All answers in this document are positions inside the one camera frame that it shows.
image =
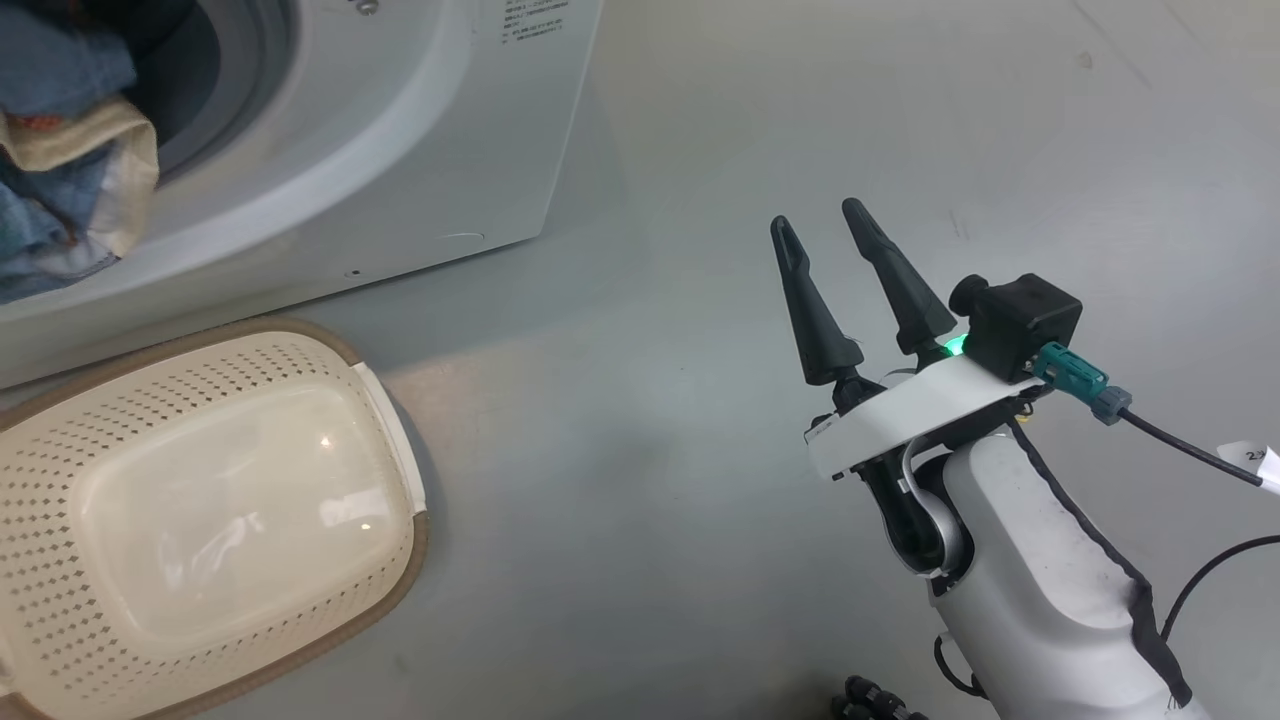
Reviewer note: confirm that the cream perforated laundry basket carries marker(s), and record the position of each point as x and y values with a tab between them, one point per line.
230	500

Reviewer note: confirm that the blue cartoon shirt cream collar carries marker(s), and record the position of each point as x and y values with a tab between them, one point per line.
100	150

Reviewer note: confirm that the black connector cluster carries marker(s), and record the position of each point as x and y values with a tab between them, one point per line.
870	700

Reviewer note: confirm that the white front-load washing machine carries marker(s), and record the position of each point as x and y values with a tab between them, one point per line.
400	150

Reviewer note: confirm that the blue cartoon pants elastic waist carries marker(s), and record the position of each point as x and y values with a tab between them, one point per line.
40	235

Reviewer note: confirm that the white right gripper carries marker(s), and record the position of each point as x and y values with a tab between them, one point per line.
915	410

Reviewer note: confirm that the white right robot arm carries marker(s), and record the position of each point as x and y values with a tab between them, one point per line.
1040	570

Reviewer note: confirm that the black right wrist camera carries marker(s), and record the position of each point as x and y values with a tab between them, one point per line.
1020	320

